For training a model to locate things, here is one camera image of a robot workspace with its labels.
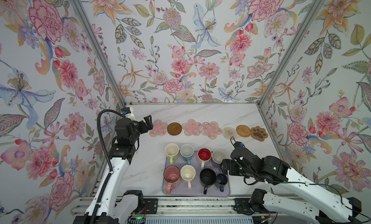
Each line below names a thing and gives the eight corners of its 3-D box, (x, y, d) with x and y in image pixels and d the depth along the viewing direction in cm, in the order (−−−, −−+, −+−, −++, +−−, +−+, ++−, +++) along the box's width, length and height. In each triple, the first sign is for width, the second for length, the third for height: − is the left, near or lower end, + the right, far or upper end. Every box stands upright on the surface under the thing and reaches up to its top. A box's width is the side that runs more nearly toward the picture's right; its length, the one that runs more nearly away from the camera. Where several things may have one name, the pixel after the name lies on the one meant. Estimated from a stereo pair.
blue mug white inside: (177, 163, 90) (176, 156, 82) (183, 149, 96) (183, 142, 88) (189, 168, 88) (189, 161, 81) (194, 154, 94) (195, 146, 86)
